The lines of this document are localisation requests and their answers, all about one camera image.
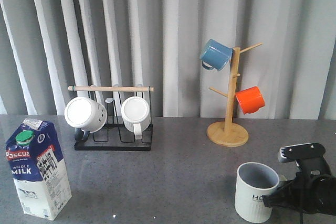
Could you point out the blue white milk carton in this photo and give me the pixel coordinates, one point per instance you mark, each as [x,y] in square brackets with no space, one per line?
[38,168]

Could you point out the blue enamel mug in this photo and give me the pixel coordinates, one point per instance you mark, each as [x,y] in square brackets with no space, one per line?
[214,55]

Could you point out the orange enamel mug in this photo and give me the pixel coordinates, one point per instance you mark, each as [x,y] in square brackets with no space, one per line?
[250,100]

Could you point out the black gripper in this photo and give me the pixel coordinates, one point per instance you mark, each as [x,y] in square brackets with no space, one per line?
[311,191]

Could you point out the wooden mug tree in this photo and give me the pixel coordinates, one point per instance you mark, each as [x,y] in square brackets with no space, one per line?
[226,132]

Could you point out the white HOME cup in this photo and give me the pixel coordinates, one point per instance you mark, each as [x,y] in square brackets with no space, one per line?
[254,180]

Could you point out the white ribbed mug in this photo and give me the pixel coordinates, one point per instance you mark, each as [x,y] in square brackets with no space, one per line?
[136,115]

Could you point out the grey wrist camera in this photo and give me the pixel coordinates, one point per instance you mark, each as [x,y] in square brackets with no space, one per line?
[291,153]

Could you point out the black wire mug rack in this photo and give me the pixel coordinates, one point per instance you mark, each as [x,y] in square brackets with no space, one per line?
[114,136]

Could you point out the white smiley face mug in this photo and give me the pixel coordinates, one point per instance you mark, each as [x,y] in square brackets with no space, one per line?
[86,116]

